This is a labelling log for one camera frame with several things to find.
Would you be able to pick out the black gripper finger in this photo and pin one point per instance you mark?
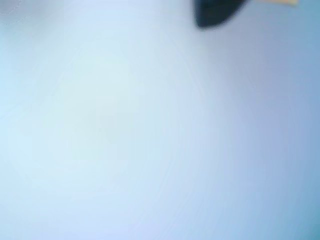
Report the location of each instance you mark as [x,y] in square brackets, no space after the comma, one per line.
[215,11]

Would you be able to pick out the orange paper square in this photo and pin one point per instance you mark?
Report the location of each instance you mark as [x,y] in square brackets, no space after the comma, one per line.
[280,1]

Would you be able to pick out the light blue paper square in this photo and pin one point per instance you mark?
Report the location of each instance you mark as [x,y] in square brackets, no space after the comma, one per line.
[275,150]

